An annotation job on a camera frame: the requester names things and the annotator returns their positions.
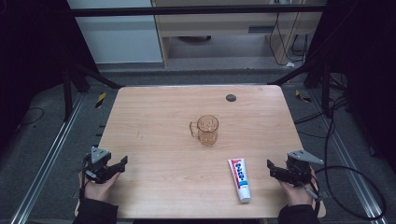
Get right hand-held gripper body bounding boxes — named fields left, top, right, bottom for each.
left=281, top=149, right=325, bottom=188

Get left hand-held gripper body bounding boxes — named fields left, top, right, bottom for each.
left=82, top=146, right=114, bottom=184

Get white toothpaste tube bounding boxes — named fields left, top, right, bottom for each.
left=227, top=158, right=252, bottom=204

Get clear glass mug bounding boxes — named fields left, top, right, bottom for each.
left=189, top=114, right=220, bottom=147

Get person's right hand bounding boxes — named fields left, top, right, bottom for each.
left=277, top=176, right=321, bottom=207

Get person's left hand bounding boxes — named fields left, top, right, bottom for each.
left=78, top=170, right=122, bottom=203

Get black metal stand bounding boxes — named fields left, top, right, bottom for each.
left=268, top=54, right=332, bottom=119
left=62, top=59, right=124, bottom=122

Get white cabinet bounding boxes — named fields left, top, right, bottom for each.
left=66, top=0, right=163, bottom=64

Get light wooden desk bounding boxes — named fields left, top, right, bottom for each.
left=151, top=0, right=326, bottom=68

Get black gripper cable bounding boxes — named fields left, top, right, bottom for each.
left=306, top=165, right=388, bottom=220
left=78, top=154, right=93, bottom=201

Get aluminium floor rail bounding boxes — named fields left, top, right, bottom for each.
left=9, top=92, right=86, bottom=224
left=307, top=90, right=390, bottom=224

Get black floor cable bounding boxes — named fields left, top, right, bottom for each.
left=293, top=73, right=351, bottom=139
left=15, top=106, right=46, bottom=132

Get black hanging cables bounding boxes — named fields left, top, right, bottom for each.
left=268, top=12, right=311, bottom=67

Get black frame crossbar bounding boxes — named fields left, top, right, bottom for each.
left=66, top=5, right=328, bottom=17

